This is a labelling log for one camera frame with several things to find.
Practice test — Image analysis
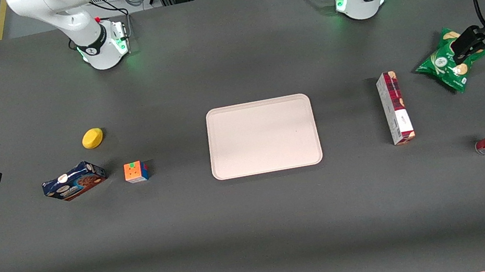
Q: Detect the yellow floor tape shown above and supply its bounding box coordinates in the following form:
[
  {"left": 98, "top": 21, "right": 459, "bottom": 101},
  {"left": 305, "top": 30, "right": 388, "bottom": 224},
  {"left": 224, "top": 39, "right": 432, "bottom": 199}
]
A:
[{"left": 0, "top": 0, "right": 14, "bottom": 41}]

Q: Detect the black right base cable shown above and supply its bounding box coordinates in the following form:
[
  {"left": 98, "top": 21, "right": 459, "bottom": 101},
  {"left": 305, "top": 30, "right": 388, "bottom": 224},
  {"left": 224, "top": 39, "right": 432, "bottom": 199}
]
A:
[{"left": 88, "top": 0, "right": 135, "bottom": 48}]

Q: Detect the red tartan cookie box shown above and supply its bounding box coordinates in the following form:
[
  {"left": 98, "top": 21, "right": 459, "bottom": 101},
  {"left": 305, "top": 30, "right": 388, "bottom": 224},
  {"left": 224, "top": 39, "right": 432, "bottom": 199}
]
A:
[{"left": 374, "top": 69, "right": 417, "bottom": 147}]

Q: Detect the colourful puzzle cube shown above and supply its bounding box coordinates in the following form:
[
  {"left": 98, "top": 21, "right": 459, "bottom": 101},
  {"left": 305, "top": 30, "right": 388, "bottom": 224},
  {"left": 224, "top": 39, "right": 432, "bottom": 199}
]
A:
[{"left": 122, "top": 159, "right": 150, "bottom": 185}]

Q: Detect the yellow lemon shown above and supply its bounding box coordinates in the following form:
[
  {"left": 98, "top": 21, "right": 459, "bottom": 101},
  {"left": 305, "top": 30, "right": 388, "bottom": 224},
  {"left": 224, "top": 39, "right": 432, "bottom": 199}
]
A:
[{"left": 80, "top": 127, "right": 106, "bottom": 151}]

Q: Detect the green chips bag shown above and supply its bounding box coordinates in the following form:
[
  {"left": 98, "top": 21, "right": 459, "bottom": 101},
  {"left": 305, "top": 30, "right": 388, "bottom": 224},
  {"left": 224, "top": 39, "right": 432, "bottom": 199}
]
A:
[{"left": 409, "top": 21, "right": 485, "bottom": 101}]

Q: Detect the blue cookie box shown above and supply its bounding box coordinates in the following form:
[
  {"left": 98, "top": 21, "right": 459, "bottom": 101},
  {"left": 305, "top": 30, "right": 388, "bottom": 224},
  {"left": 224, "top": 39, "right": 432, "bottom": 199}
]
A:
[{"left": 39, "top": 158, "right": 110, "bottom": 205}]

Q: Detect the beige plastic tray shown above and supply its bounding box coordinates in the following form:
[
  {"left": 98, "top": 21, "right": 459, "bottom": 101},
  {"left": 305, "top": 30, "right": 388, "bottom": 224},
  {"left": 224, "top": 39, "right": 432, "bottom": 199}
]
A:
[{"left": 202, "top": 91, "right": 325, "bottom": 182}]

